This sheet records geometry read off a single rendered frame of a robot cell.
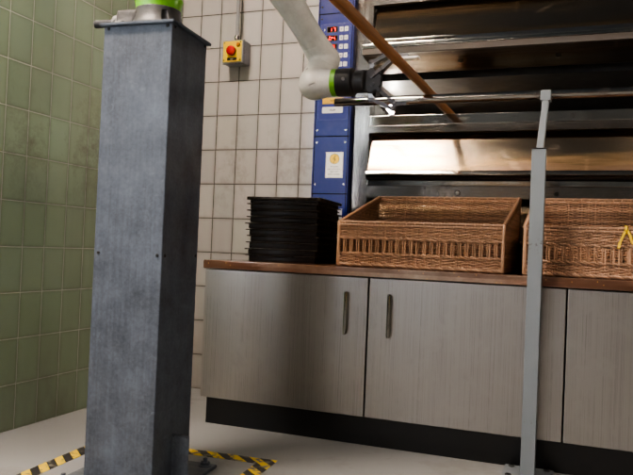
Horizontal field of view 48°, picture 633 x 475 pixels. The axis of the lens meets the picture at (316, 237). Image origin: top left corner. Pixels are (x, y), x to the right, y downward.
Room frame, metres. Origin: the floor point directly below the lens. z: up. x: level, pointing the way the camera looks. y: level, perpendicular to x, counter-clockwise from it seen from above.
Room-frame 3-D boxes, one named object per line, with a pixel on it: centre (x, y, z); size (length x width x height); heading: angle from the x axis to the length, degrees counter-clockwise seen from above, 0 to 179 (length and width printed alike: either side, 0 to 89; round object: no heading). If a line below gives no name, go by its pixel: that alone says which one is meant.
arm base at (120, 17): (1.93, 0.51, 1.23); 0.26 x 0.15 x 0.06; 73
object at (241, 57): (3.03, 0.38, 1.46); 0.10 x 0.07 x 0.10; 69
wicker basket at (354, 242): (2.49, -0.41, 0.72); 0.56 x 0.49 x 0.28; 69
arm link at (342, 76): (2.35, -0.08, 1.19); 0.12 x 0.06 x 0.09; 159
